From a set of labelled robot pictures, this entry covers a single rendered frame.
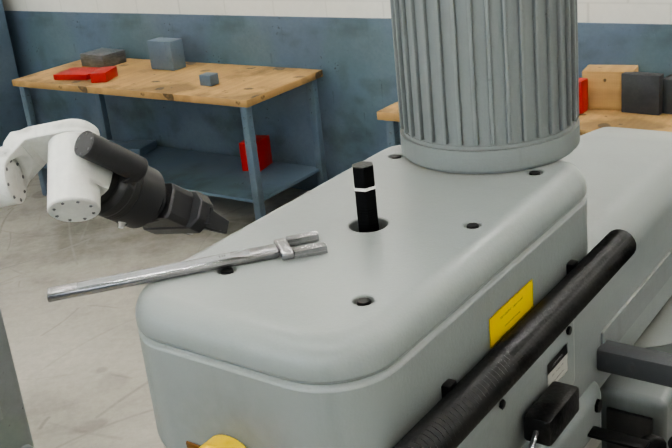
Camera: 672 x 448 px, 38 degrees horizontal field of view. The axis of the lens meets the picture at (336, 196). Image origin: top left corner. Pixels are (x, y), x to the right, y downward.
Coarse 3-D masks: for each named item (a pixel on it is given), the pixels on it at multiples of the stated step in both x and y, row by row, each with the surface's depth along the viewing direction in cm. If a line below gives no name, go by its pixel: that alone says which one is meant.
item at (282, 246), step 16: (288, 240) 88; (304, 240) 88; (208, 256) 86; (224, 256) 86; (240, 256) 86; (256, 256) 86; (272, 256) 86; (288, 256) 85; (304, 256) 86; (128, 272) 85; (144, 272) 84; (160, 272) 84; (176, 272) 84; (192, 272) 85; (48, 288) 83; (64, 288) 83; (80, 288) 83; (96, 288) 83; (112, 288) 83
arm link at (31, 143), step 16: (32, 128) 123; (48, 128) 123; (64, 128) 123; (80, 128) 123; (96, 128) 125; (16, 144) 123; (32, 144) 124; (0, 160) 122; (16, 160) 126; (32, 160) 126; (0, 176) 121; (16, 176) 125; (32, 176) 128; (0, 192) 121; (16, 192) 124
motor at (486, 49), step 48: (432, 0) 97; (480, 0) 95; (528, 0) 96; (576, 0) 102; (432, 48) 99; (480, 48) 97; (528, 48) 97; (576, 48) 104; (432, 96) 101; (480, 96) 99; (528, 96) 99; (576, 96) 104; (432, 144) 103; (480, 144) 101; (528, 144) 101; (576, 144) 105
